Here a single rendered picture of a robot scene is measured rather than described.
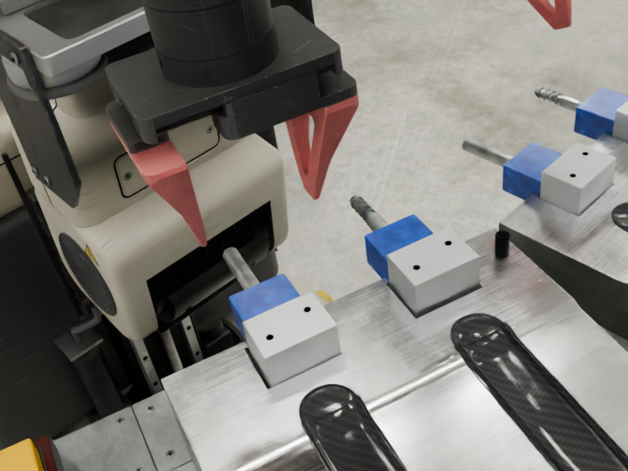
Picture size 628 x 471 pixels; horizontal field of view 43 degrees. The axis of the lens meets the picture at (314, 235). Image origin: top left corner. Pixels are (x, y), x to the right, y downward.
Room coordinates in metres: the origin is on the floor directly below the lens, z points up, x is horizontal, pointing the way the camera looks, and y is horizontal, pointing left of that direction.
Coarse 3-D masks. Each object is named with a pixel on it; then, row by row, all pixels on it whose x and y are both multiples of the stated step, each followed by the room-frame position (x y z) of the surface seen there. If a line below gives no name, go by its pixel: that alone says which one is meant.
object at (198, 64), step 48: (144, 0) 0.34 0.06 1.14; (192, 0) 0.32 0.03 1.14; (240, 0) 0.33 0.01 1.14; (192, 48) 0.33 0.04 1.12; (240, 48) 0.33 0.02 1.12; (288, 48) 0.35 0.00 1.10; (336, 48) 0.34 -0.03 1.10; (144, 96) 0.33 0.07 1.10; (192, 96) 0.32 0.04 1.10; (240, 96) 0.32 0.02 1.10
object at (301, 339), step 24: (240, 264) 0.43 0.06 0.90; (264, 288) 0.39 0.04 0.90; (288, 288) 0.39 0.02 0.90; (240, 312) 0.37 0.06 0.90; (264, 312) 0.36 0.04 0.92; (288, 312) 0.35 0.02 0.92; (312, 312) 0.35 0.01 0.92; (264, 336) 0.34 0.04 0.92; (288, 336) 0.33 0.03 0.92; (312, 336) 0.33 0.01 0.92; (336, 336) 0.34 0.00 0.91; (264, 360) 0.32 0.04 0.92; (288, 360) 0.32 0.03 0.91; (312, 360) 0.33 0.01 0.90; (264, 384) 0.34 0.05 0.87
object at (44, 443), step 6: (42, 438) 0.36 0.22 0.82; (48, 438) 0.36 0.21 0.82; (36, 444) 0.36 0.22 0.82; (42, 444) 0.36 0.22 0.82; (48, 444) 0.36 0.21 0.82; (42, 450) 0.35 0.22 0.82; (48, 450) 0.35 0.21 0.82; (48, 456) 0.35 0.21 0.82; (48, 462) 0.34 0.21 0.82; (54, 462) 0.34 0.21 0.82; (48, 468) 0.34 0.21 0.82; (54, 468) 0.34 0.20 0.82
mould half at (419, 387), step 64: (512, 256) 0.40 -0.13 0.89; (384, 320) 0.36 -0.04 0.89; (448, 320) 0.35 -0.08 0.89; (512, 320) 0.34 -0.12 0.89; (576, 320) 0.33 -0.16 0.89; (192, 384) 0.33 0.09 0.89; (256, 384) 0.32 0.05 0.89; (320, 384) 0.32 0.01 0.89; (384, 384) 0.31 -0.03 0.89; (448, 384) 0.30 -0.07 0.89; (576, 384) 0.29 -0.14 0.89; (192, 448) 0.29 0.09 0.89; (256, 448) 0.28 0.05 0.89; (448, 448) 0.26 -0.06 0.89; (512, 448) 0.25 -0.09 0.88
